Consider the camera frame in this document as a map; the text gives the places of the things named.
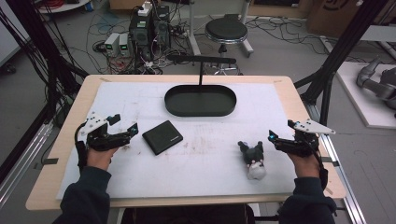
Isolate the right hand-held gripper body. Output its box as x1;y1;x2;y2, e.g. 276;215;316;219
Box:
276;119;337;158

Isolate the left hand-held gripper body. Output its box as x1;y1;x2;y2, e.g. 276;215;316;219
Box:
77;112;131;153

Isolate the black and white plush toy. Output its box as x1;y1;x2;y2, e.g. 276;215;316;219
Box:
237;140;268;181

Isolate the black wallet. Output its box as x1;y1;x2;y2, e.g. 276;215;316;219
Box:
141;119;184;156

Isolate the black oval tray with stand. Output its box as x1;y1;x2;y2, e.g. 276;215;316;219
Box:
163;54;238;118

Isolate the person's left hand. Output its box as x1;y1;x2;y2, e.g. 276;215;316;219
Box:
86;146;120;172

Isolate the person's right hand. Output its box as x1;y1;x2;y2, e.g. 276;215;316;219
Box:
285;151;322;179

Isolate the white floor platform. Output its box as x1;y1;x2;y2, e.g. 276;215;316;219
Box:
335;61;396;131

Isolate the grey bench power supply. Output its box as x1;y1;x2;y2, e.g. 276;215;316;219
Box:
118;33;132;58
104;32;121;57

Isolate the white table mat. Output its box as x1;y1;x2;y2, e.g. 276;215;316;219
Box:
55;81;302;201

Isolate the black computer tower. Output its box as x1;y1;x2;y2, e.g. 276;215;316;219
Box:
151;5;172;49
128;11;154;62

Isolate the white power strip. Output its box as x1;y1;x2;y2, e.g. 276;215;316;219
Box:
136;2;153;18

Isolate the black round stool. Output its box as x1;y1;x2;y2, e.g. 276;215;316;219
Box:
204;17;249;76

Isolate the large cardboard box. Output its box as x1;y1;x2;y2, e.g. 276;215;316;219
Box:
305;0;396;39

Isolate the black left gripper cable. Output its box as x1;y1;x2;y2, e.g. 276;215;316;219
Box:
74;121;89;174

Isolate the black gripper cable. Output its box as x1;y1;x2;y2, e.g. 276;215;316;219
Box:
74;121;89;174
312;146;330;190

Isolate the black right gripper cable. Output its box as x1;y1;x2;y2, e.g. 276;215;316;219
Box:
312;146;330;190

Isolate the aluminium rail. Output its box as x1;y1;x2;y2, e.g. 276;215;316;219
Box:
305;102;368;224
0;120;54;208

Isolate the black frame post with cables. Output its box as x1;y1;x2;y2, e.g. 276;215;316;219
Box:
0;0;90;125

